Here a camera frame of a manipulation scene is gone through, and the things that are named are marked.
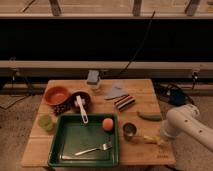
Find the small metal cup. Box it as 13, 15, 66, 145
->
123, 122, 137, 141

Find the dark brown bowl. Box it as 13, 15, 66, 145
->
70, 91, 91, 112

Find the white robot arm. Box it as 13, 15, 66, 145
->
159, 104, 213, 152

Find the orange bowl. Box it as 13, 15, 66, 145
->
44, 86, 70, 106

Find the silver fork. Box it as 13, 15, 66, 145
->
75, 142, 112, 156

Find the black cable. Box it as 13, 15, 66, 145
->
117, 9, 157, 76

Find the orange ball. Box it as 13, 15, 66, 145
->
102, 118, 114, 131

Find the light blue cloth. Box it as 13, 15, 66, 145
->
104, 83, 127, 100

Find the dark grapes bunch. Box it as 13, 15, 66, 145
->
54, 104, 70, 116

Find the yellow banana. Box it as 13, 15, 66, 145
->
143, 135, 165, 146

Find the wooden table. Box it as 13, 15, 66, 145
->
21, 79, 176, 167

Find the green pepper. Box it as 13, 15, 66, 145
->
137, 111, 162, 121

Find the green plastic tray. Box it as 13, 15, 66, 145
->
48, 114, 119, 167

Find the black white striped cloth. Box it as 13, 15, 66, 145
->
114, 95, 135, 111

